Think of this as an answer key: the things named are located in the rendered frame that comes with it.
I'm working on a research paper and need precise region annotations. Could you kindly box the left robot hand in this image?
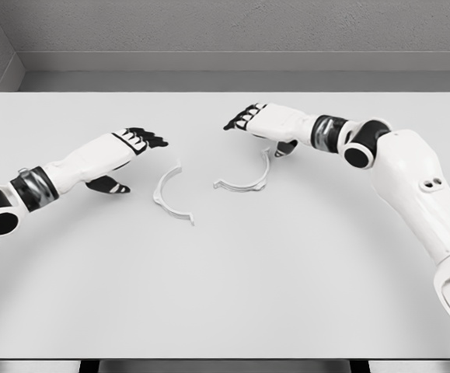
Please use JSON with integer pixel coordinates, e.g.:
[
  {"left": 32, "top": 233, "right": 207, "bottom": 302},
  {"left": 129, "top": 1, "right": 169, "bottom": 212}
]
[{"left": 66, "top": 126, "right": 169, "bottom": 194}]

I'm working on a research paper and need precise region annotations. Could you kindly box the thin white pipe clamp half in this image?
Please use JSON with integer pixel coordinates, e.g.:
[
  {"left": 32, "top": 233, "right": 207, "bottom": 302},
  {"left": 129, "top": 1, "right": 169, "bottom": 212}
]
[
  {"left": 152, "top": 159, "right": 197, "bottom": 228},
  {"left": 213, "top": 146, "right": 271, "bottom": 193}
]

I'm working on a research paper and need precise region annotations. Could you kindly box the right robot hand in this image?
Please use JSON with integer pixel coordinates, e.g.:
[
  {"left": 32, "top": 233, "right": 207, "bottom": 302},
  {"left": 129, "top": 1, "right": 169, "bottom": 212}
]
[{"left": 222, "top": 103, "right": 299, "bottom": 161}]

